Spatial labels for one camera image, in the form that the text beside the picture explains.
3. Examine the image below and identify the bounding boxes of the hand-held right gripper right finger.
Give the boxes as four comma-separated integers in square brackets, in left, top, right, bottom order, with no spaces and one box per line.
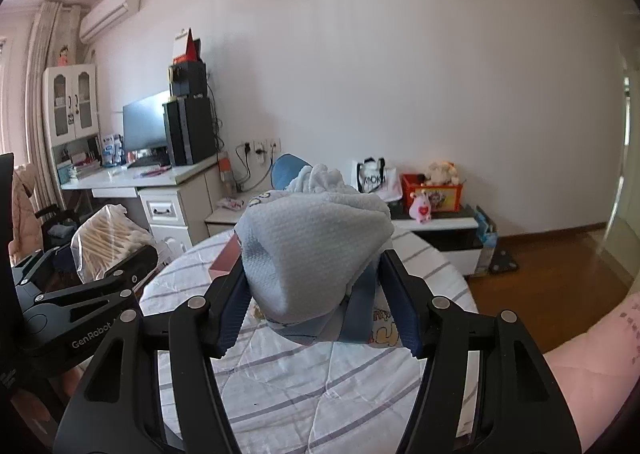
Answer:
[377,249,583,454]

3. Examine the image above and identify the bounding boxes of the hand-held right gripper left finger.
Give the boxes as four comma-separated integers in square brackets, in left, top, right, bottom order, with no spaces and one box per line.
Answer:
[54,264,253,454]

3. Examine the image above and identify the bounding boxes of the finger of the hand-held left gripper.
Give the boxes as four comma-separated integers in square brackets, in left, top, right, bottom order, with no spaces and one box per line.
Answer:
[22,245,160,335]
[11,243,81,289]

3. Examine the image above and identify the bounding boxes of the pink box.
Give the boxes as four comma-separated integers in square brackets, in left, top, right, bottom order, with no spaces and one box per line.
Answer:
[207,234,246,281]

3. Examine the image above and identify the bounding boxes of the cotton swabs packet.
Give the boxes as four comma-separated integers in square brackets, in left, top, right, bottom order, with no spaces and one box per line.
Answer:
[71,204,160,285]

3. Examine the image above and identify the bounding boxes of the person's left forearm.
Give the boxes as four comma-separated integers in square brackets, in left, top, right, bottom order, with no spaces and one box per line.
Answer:
[10,379,56,435]

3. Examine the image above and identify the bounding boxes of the black office chair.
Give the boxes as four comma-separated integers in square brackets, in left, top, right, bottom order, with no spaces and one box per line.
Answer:
[35,204,81,255]

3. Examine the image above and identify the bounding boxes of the pink down jacket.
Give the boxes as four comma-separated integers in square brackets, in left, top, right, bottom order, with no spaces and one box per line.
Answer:
[11,164,46,265]

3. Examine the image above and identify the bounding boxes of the white low cabinet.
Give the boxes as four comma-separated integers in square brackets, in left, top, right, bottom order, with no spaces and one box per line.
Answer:
[390,204,485,277]

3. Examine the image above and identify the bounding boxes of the white side table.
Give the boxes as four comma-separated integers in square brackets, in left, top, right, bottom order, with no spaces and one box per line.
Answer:
[204,191,281,237]

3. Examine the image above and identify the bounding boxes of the white striped quilt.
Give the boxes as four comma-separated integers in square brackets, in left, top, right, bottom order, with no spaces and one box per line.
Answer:
[139,224,481,454]

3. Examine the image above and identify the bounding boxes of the pink plush toy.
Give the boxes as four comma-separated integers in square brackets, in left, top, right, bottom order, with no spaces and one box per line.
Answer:
[408,187,433,225]

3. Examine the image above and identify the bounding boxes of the stack of books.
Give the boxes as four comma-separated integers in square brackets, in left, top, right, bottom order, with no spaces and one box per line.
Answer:
[56,154,103,182]

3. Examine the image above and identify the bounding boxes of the white desk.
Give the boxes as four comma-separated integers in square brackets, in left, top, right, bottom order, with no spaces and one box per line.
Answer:
[60,154,226,255]

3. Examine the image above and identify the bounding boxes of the black floor plate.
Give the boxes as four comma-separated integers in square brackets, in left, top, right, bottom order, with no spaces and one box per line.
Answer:
[489,249,521,275]

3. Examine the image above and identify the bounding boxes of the red toy box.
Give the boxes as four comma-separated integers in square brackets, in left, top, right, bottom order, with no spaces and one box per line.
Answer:
[401,173,464,213]

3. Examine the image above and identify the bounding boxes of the white tote bag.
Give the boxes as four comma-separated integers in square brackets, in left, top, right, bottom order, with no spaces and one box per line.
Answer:
[356,157,403,202]

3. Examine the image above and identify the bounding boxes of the blue and white packages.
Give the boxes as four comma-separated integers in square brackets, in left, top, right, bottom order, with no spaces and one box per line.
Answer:
[100,134,126,167]

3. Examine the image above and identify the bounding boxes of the beige plush sheep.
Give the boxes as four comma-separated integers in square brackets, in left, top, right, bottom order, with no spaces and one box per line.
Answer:
[424,161,461,186]

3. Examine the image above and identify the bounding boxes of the black computer monitor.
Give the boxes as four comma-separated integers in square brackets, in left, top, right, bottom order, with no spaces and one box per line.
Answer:
[122,90,171,155]

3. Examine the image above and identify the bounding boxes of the black computer tower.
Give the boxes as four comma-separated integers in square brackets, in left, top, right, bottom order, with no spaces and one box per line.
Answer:
[163,94,217,166]

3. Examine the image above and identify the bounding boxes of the white hutch cabinet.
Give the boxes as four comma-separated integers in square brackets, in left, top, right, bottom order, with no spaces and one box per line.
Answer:
[41,64,101,145]

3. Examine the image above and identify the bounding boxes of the pink patterned cloth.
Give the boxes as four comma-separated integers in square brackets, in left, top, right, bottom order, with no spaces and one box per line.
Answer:
[542,291,640,445]

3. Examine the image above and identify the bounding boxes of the black box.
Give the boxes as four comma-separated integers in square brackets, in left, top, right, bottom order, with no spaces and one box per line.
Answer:
[169,60,207,98]

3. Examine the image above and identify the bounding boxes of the white air conditioner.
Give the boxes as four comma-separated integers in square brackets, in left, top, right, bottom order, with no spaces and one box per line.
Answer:
[80,0,142,44]

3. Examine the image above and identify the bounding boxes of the red and white calendar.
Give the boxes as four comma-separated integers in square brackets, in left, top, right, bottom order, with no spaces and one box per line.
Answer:
[172,27,202,63]

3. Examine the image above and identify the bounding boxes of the white wall sockets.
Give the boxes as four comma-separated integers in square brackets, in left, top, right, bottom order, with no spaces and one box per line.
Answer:
[242,137,282,155]

